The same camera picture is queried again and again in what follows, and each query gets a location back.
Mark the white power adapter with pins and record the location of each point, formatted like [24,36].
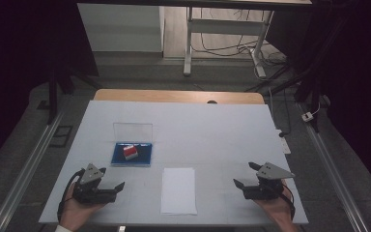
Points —
[307,116]

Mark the white paper sheet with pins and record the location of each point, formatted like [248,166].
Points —
[178,191]

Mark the person's left hand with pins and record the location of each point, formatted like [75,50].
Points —
[72,211]

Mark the metal floor rail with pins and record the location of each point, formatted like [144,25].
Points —
[25,170]
[331,174]

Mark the blue ink pad case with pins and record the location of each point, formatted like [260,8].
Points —
[141,158]

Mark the large white table cover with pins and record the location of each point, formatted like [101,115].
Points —
[206,135]

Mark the black stand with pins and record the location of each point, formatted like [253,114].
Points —
[53,93]

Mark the white desk frame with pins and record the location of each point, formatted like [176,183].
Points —
[225,27]

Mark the person's right hand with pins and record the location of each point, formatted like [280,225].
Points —
[280,209]

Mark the white cabinet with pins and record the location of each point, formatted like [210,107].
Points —
[122,27]

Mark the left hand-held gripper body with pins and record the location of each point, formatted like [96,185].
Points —
[88,193]

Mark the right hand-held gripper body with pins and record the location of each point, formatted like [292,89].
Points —
[267,188]

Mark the red and white stamp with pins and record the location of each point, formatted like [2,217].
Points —
[130,152]

